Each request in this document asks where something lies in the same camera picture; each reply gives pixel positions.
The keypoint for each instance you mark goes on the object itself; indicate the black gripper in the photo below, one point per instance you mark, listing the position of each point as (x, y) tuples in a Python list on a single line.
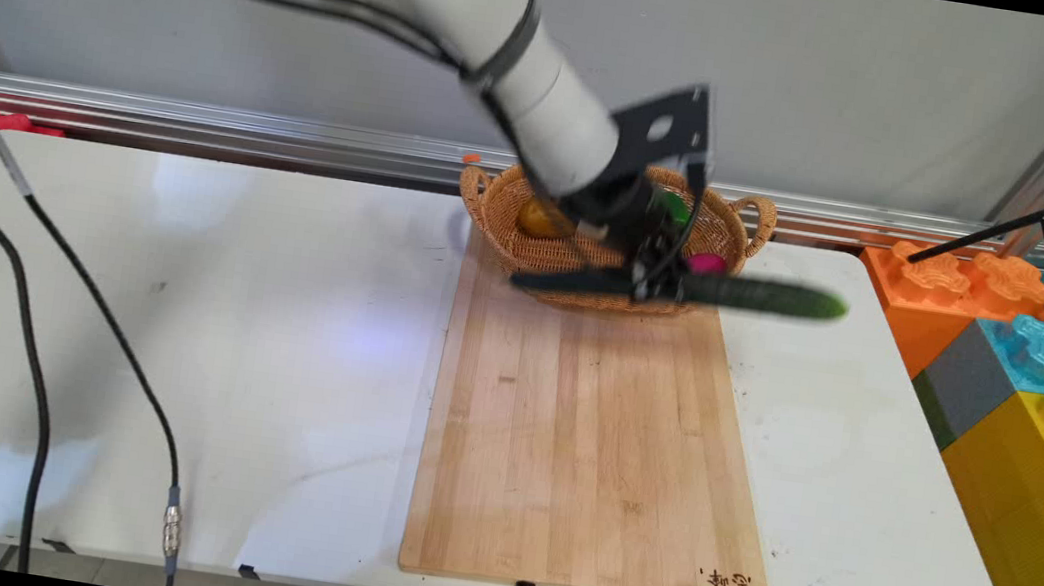
[(622, 207)]

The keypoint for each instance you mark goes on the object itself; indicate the long dark green cucumber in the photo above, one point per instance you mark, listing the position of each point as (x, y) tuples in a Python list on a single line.
[(764, 297)]

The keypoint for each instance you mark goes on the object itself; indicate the magenta toy eggplant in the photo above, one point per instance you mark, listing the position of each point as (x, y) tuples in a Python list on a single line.
[(707, 263)]

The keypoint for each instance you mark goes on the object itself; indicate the green bell pepper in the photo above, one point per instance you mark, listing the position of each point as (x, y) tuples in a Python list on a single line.
[(676, 207)]

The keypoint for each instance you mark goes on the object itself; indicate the woven wicker basket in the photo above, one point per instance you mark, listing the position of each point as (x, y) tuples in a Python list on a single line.
[(511, 221)]

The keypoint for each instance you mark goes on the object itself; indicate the bamboo cutting board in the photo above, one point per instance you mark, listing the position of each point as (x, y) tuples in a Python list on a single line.
[(583, 442)]

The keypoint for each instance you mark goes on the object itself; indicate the orange foam building block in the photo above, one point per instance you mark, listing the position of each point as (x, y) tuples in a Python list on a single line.
[(925, 296)]

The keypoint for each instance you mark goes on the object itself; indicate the grey foam building block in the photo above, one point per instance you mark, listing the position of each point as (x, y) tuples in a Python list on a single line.
[(964, 386)]

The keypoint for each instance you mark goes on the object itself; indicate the black table edge clip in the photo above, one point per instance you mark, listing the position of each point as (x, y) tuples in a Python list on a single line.
[(248, 572), (57, 546)]

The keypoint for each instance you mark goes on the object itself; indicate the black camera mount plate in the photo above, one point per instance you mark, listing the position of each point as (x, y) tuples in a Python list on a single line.
[(669, 136)]

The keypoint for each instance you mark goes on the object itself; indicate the aluminium rail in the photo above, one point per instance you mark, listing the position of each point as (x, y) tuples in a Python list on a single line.
[(201, 128)]

